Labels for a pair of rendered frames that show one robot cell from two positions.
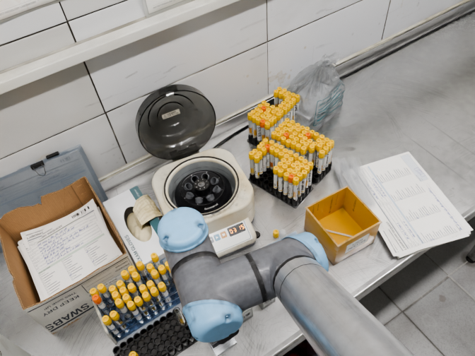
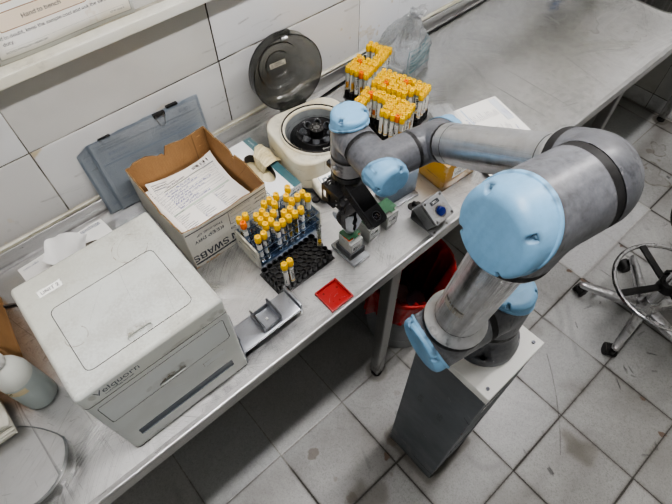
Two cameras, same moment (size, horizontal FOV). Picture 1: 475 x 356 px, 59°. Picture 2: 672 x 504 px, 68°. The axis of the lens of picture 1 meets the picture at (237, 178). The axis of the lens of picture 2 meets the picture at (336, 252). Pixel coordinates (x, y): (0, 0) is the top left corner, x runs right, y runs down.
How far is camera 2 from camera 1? 47 cm
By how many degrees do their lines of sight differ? 9
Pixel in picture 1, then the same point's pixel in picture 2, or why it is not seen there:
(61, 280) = (199, 219)
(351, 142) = (442, 92)
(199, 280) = (374, 147)
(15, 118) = (143, 61)
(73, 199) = (191, 151)
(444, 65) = (518, 20)
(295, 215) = not seen: hidden behind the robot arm
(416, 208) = not seen: hidden behind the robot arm
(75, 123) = (192, 70)
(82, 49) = not seen: outside the picture
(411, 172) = (499, 113)
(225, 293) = (395, 154)
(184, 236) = (356, 118)
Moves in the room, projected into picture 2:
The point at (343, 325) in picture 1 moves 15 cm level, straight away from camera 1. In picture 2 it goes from (498, 132) to (510, 74)
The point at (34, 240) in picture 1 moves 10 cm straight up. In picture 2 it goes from (161, 190) to (149, 164)
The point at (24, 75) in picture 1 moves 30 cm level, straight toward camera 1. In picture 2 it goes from (160, 12) to (240, 74)
